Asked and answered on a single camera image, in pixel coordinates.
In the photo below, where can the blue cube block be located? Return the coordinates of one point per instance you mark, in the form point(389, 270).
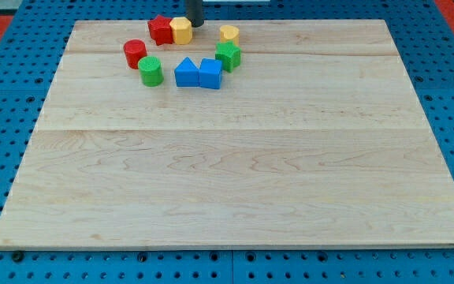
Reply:
point(210, 73)

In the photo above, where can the blue triangle block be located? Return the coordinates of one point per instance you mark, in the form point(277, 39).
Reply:
point(187, 74)

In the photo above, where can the green star block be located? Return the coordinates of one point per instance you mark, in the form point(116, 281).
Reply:
point(229, 54)

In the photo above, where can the light wooden board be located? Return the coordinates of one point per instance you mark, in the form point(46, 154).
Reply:
point(316, 141)

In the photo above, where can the green cylinder block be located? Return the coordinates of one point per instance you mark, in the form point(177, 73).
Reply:
point(150, 71)

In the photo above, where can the yellow heart block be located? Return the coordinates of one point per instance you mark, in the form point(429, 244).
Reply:
point(229, 33)

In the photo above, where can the yellow hexagon block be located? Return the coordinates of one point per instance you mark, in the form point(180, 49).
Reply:
point(181, 30)

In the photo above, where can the red star block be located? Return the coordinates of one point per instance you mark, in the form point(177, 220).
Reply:
point(160, 30)

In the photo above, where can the red cylinder block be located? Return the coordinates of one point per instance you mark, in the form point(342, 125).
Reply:
point(134, 49)

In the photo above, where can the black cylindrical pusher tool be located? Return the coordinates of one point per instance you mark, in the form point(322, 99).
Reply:
point(194, 12)

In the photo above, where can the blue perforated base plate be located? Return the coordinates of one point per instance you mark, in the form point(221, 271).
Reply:
point(30, 52)

